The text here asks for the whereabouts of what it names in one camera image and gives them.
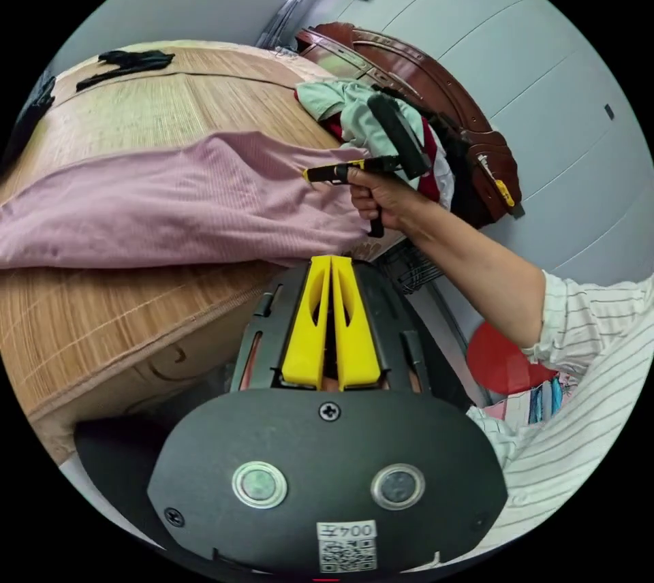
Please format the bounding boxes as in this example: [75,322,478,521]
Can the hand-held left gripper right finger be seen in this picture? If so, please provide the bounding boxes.
[330,255,382,388]

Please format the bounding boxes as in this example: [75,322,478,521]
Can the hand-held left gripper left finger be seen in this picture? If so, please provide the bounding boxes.
[280,255,332,386]

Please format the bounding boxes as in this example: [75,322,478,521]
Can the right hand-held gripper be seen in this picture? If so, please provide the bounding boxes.
[302,155,405,240]

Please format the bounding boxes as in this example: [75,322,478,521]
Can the pink striped pants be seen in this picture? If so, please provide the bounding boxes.
[0,130,375,271]

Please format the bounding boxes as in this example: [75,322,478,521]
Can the person's right forearm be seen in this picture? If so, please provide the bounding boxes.
[398,202,548,350]

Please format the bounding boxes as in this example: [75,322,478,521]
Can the person's right hand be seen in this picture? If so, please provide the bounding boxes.
[347,166,428,236]

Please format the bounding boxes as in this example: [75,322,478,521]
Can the pile of clothes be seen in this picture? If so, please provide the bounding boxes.
[295,79,512,229]

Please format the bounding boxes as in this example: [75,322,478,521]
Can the dark brown wooden headboard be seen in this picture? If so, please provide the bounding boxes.
[295,22,523,221]

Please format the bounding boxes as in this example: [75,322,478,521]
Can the bed with woven mat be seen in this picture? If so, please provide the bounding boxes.
[0,39,392,464]

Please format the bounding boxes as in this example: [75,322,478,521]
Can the black garment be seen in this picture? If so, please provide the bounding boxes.
[75,49,176,93]

